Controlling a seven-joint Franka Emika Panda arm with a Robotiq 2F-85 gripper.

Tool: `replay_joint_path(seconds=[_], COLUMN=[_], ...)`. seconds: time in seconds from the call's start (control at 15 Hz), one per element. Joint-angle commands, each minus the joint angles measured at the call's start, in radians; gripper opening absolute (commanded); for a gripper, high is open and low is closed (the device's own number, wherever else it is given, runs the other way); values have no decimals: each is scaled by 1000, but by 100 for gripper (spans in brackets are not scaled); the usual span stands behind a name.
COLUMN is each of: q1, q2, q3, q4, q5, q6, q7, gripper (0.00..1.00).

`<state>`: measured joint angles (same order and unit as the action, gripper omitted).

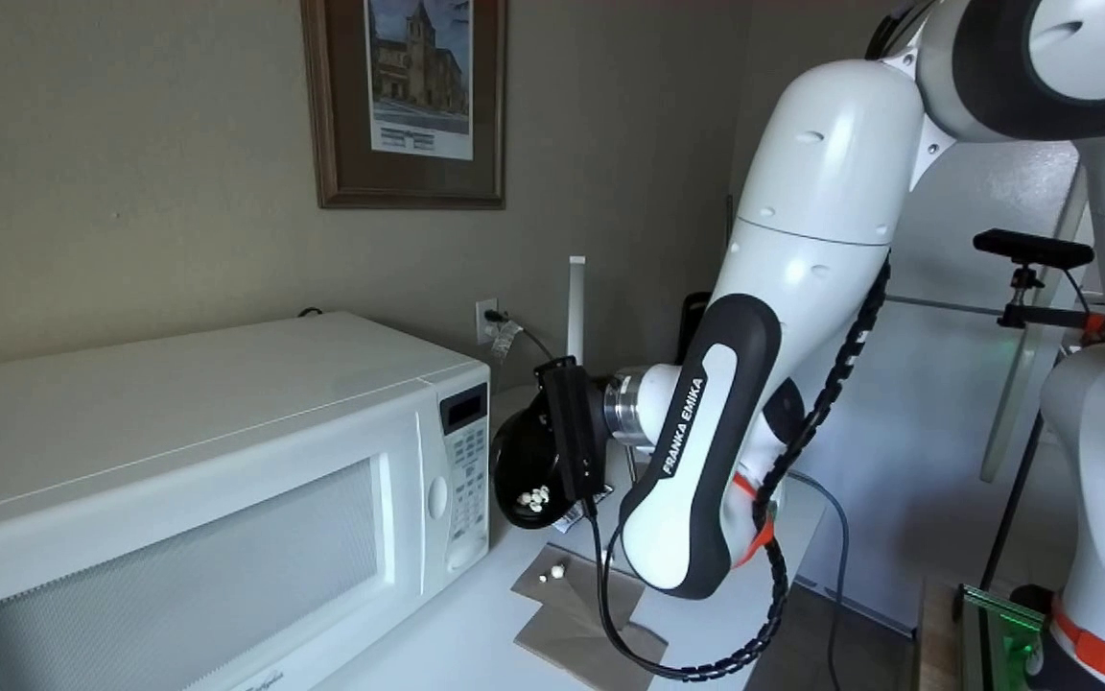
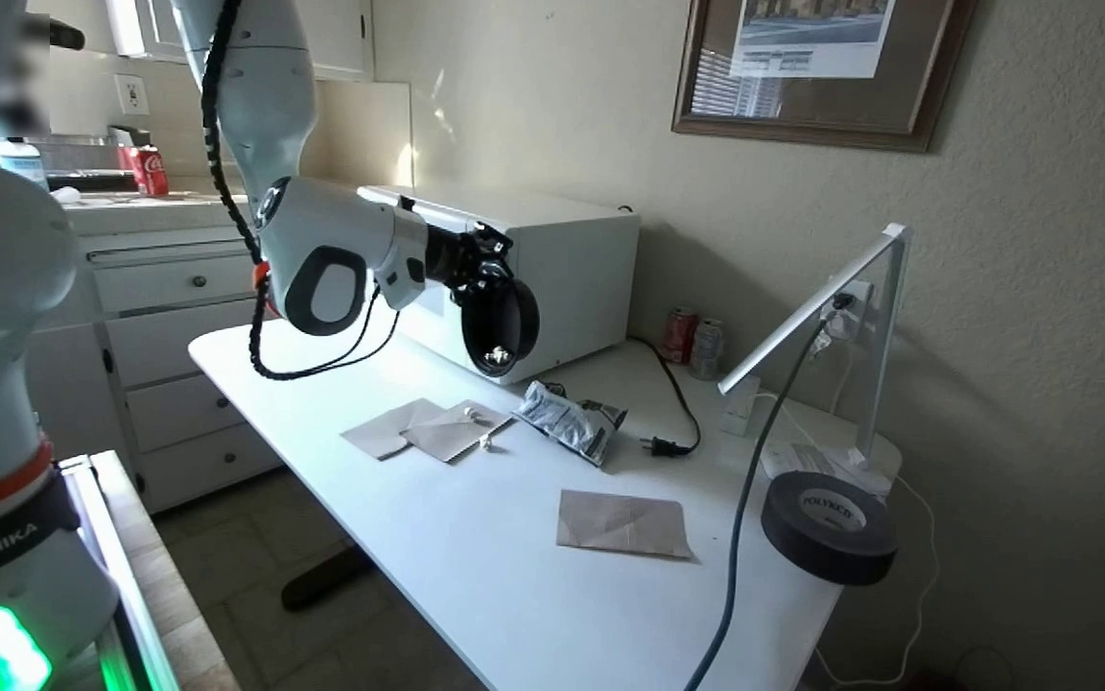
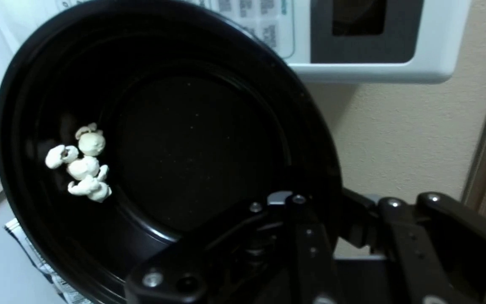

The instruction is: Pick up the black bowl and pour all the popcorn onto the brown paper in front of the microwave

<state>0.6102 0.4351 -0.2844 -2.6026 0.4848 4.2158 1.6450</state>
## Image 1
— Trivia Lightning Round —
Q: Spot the brown paper napkin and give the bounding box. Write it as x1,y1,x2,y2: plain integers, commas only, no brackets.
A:
516,598,667,691
510,540,648,631

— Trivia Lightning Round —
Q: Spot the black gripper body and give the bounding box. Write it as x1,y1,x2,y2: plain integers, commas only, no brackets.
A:
535,359,616,515

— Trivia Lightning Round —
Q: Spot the black camera on tripod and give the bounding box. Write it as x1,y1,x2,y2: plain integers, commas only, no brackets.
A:
970,227,1102,334

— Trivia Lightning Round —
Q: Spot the white microwave oven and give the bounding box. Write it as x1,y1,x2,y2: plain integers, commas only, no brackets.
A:
0,309,494,691

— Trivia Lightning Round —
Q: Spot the large white panel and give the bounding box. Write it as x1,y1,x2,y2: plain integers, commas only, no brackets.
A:
778,100,1105,631

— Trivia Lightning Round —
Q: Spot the brown framed wall picture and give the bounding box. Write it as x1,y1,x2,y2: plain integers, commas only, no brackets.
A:
299,0,510,211

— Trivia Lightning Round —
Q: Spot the white bottle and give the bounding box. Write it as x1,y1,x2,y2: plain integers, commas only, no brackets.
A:
559,255,591,368

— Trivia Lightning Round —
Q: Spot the white wall outlet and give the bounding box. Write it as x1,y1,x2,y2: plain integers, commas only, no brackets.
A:
474,295,506,345

